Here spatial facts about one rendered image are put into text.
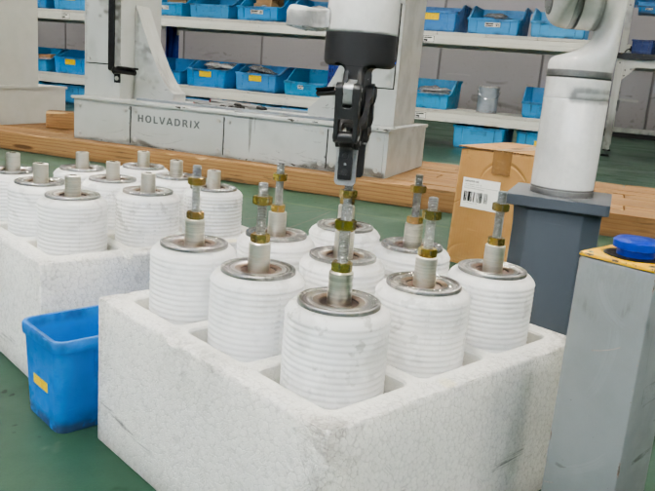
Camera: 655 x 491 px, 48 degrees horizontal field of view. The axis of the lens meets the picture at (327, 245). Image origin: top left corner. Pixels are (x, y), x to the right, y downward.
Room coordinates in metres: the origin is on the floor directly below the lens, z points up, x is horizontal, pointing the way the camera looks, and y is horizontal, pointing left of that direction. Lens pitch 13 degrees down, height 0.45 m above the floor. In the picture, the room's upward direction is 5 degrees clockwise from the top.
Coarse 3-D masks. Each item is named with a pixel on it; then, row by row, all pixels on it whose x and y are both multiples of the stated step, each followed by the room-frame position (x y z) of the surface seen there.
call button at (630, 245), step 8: (616, 240) 0.63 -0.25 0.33; (624, 240) 0.62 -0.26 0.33; (632, 240) 0.62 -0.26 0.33; (640, 240) 0.63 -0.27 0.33; (648, 240) 0.63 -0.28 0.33; (624, 248) 0.62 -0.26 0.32; (632, 248) 0.62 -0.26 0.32; (640, 248) 0.61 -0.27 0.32; (648, 248) 0.61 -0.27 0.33; (632, 256) 0.62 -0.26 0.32; (640, 256) 0.62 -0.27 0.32; (648, 256) 0.62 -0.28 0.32
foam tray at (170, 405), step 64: (128, 320) 0.75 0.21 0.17; (128, 384) 0.74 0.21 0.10; (192, 384) 0.65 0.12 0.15; (256, 384) 0.59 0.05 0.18; (384, 384) 0.64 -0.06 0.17; (448, 384) 0.63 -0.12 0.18; (512, 384) 0.69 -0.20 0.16; (128, 448) 0.74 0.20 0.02; (192, 448) 0.65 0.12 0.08; (256, 448) 0.58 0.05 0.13; (320, 448) 0.52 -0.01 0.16; (384, 448) 0.56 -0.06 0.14; (448, 448) 0.63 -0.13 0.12; (512, 448) 0.71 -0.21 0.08
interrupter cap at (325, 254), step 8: (312, 248) 0.80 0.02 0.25; (320, 248) 0.81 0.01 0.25; (328, 248) 0.81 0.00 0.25; (360, 248) 0.82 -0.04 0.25; (312, 256) 0.78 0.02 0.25; (320, 256) 0.78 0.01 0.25; (328, 256) 0.79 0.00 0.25; (360, 256) 0.80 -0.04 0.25; (368, 256) 0.80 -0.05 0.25; (360, 264) 0.76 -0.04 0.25; (368, 264) 0.77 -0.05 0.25
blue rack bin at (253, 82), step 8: (248, 64) 6.15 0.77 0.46; (256, 64) 6.30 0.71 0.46; (240, 72) 5.92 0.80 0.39; (280, 72) 6.33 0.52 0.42; (288, 72) 6.03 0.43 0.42; (240, 80) 5.93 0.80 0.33; (248, 80) 5.91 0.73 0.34; (256, 80) 5.88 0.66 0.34; (264, 80) 5.86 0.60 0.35; (272, 80) 5.83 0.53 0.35; (280, 80) 5.90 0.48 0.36; (240, 88) 5.93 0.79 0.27; (248, 88) 5.91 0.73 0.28; (256, 88) 5.88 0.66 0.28; (264, 88) 5.86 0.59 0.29; (272, 88) 5.84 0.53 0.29; (280, 88) 5.92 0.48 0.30
